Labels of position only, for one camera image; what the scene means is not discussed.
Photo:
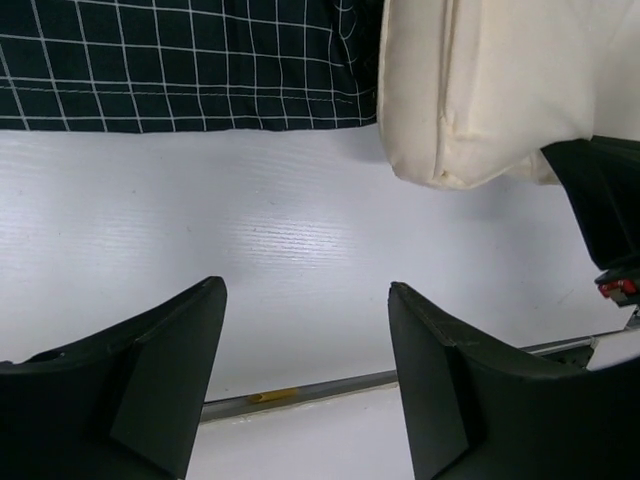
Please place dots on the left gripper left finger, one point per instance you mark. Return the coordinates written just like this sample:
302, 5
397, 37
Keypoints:
124, 403

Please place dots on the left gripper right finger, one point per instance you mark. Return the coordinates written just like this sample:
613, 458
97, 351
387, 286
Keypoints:
478, 408

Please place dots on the cream pillow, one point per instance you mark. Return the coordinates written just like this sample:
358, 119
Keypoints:
472, 90

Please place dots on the dark plaid pillowcase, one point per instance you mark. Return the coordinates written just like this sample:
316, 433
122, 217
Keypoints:
146, 66

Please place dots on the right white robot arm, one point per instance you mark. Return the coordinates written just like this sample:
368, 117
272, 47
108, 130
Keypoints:
601, 179

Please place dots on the small yellow tape piece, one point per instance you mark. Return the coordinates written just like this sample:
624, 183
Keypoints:
274, 395

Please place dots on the aluminium rail front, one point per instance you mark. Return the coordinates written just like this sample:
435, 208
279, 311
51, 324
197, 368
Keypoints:
577, 352

